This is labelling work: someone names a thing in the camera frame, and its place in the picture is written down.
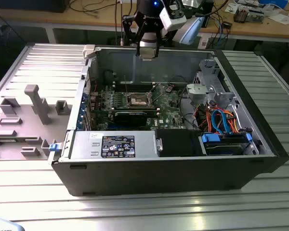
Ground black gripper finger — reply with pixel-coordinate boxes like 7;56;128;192
152;23;174;58
121;14;147;58

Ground silver CPU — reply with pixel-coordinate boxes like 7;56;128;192
138;53;158;60

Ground CPU socket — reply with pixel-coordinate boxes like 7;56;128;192
126;91;152;108

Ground wooden desk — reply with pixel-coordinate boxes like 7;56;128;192
0;0;289;44

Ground white label sheet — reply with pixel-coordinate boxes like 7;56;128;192
197;33;210;49

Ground silver drive cage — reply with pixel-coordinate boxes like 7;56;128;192
194;58;238;108

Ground green motherboard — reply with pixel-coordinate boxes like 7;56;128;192
90;81;188;132

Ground black graphics card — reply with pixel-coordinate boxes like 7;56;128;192
113;110;149;127

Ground black box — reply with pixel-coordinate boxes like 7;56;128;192
0;0;71;13

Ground grey electronic device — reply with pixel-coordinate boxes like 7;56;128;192
245;8;266;24

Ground silver latch plate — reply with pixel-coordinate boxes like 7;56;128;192
154;137;163;152

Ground blue expansion card retainer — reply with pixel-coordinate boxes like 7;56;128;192
77;95;88;130

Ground blue box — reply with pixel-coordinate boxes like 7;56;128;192
258;0;289;7

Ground hard disk in blue carrier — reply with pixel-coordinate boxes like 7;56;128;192
198;133;254;156

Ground silver power supply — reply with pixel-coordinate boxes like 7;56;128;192
69;130;158;160

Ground white papers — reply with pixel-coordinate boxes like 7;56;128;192
267;11;289;25

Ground black PC case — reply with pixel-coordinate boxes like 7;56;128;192
48;44;289;198

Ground blue case latch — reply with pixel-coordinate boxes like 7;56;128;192
49;142;63;153

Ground grey parts rack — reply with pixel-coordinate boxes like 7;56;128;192
0;84;72;161

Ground white rounded object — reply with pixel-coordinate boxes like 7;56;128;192
0;216;24;231

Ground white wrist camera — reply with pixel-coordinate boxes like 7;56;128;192
158;4;187;32

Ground black cable with white label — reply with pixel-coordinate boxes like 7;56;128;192
103;69;118;84

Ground silver metal bracket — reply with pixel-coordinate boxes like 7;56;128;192
185;83;209;106

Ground blue wire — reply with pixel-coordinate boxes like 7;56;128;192
210;108;233;135

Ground orange wire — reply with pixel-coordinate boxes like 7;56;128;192
206;107;240;134

